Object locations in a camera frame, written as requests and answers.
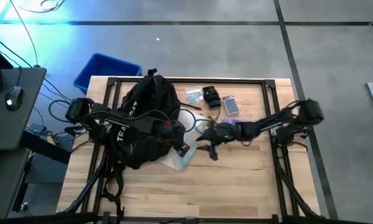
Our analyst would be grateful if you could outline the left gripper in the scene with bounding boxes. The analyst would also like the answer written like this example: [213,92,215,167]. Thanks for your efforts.
[161,119,191,158]

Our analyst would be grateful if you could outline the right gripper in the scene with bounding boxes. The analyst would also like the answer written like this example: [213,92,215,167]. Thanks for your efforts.
[196,121,242,144]

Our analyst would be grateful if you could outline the white mesh pouch teal trim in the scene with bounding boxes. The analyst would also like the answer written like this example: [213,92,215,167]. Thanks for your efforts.
[160,108,214,171]

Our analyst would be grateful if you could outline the black fabric garment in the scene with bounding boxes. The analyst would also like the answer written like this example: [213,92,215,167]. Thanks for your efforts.
[101,68,187,218]

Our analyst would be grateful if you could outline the small purple packet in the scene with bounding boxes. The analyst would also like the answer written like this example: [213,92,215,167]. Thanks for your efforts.
[220,117,247,124]

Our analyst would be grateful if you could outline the brown pen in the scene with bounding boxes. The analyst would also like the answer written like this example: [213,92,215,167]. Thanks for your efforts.
[179,101,203,111]

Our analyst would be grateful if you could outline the silver phone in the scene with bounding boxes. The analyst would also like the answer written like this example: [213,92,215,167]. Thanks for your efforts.
[222,95,240,115]

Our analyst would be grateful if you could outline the black wallet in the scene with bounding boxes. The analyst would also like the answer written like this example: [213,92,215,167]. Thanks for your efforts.
[202,85,222,109]

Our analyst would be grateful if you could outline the clear plastic bag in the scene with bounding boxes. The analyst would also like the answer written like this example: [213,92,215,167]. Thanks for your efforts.
[185,86,205,105]

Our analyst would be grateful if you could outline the blue plastic bin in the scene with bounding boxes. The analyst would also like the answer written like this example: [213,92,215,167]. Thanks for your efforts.
[73,52,143,95]

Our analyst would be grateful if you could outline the black power brick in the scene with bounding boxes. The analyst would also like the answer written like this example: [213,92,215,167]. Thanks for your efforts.
[27,123,45,135]

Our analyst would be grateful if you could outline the dark grey desk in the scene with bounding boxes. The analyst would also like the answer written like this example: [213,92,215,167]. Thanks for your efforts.
[0,67,47,151]
[0,148,31,220]

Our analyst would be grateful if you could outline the black computer mouse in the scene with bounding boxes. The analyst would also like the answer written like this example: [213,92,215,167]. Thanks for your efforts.
[4,86,24,111]

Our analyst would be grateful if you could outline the black aluminium table frame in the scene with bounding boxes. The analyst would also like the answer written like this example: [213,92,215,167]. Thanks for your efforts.
[62,76,323,224]

